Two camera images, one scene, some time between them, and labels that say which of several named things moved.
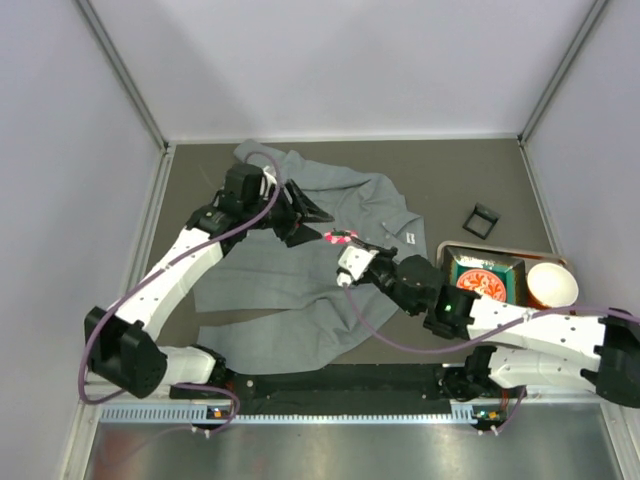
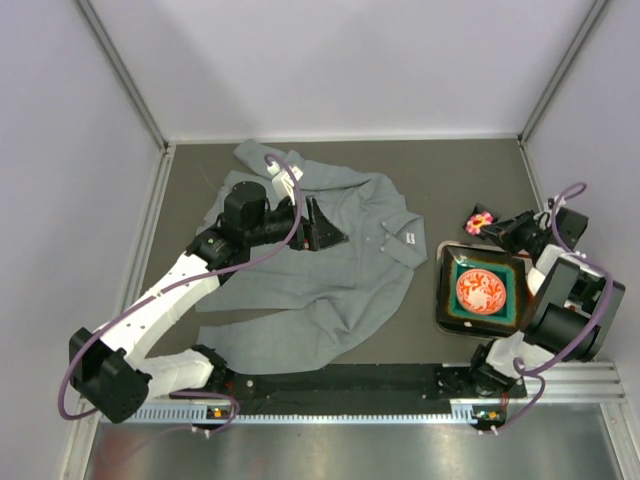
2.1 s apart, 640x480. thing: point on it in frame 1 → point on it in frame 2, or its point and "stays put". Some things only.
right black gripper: [378, 263] → [510, 231]
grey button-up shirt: [265, 307] stays put
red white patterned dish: [484, 282] stays put
